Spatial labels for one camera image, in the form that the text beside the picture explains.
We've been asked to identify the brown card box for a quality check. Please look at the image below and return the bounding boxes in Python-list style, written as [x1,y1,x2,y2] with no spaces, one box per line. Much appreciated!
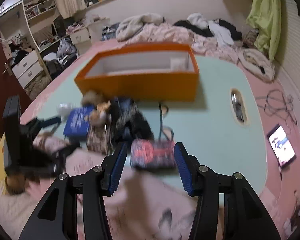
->
[86,126,109,154]

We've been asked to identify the orange cardboard box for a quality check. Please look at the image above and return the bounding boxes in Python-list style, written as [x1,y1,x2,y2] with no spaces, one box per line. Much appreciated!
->
[74,43,200,102]

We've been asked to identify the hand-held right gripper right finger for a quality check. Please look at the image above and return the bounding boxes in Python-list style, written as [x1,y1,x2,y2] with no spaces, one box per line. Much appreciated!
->
[174,142,282,240]

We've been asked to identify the lit smartphone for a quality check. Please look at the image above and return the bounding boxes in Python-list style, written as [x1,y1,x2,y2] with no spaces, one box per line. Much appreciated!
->
[266,124,297,169]

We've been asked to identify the white furry pompom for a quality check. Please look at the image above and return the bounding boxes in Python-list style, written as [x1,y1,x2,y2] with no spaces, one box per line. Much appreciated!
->
[56,102,74,119]

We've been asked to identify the beige clothes pile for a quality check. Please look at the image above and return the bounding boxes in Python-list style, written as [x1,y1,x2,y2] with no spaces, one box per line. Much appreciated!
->
[236,29,275,82]

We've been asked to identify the small doll figure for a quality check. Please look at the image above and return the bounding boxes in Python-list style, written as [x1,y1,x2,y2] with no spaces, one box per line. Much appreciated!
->
[90,100,113,128]

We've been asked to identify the light green hanging cloth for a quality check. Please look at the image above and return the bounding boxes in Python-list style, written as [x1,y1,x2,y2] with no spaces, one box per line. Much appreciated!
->
[245,0,283,62]

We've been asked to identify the white fleece garment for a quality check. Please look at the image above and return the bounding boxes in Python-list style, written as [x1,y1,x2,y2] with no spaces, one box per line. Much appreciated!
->
[116,13,165,42]

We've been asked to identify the white drawer unit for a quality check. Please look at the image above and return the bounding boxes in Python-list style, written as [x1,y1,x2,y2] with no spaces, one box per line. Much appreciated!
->
[11,50,47,89]

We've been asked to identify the white shelf unit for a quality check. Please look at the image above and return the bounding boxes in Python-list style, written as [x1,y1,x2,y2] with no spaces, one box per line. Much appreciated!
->
[0,0,63,53]

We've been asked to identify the white louvered closet door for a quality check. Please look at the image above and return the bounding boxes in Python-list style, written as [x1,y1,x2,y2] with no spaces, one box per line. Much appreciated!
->
[277,0,300,120]

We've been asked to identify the dark satin lace cloth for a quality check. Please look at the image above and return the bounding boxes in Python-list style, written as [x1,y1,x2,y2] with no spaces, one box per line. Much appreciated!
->
[107,97,154,143]

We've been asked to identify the pink bed sheet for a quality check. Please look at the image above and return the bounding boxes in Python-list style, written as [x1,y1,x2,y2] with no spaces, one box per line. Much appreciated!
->
[240,62,300,230]

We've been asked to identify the blue tin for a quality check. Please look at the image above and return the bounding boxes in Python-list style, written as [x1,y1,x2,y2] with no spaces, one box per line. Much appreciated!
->
[63,106,95,137]

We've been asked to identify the black garment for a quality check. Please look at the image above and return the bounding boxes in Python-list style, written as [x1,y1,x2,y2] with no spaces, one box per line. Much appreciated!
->
[174,19,242,40]

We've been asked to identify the dark striped clothes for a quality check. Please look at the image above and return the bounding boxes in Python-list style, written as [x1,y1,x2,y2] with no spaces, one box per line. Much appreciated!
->
[101,24,120,42]

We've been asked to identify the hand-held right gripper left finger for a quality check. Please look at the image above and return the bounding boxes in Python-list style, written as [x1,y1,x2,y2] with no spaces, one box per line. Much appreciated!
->
[18,142,128,240]

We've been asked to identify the red patterned pouch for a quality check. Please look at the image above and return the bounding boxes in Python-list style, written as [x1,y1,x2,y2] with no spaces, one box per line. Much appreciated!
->
[130,139,177,170]

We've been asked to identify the black cable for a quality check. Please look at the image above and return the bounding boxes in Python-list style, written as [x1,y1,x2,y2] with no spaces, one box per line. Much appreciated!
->
[255,90,298,125]

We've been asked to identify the dark red door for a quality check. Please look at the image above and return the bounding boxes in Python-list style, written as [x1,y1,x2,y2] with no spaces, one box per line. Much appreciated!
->
[0,17,30,135]

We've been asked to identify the small white drawer cabinet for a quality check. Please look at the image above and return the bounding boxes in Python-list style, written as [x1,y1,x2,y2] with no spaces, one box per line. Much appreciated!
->
[69,27,92,45]

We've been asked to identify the mint green desktop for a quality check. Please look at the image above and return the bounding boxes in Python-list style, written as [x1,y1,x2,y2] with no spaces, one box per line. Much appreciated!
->
[20,55,269,198]

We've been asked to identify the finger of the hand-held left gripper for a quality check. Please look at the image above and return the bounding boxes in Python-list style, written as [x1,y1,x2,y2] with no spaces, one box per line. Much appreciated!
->
[50,140,82,173]
[27,115,64,135]

